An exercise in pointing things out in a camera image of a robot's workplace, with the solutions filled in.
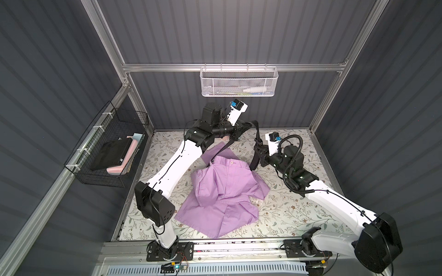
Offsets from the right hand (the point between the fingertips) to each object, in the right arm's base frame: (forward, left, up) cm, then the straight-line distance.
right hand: (257, 146), depth 75 cm
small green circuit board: (-42, +36, -28) cm, 62 cm away
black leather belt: (0, 0, +2) cm, 2 cm away
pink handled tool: (-16, +54, +4) cm, 57 cm away
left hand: (+1, +3, +11) cm, 12 cm away
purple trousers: (-14, +15, -21) cm, 29 cm away
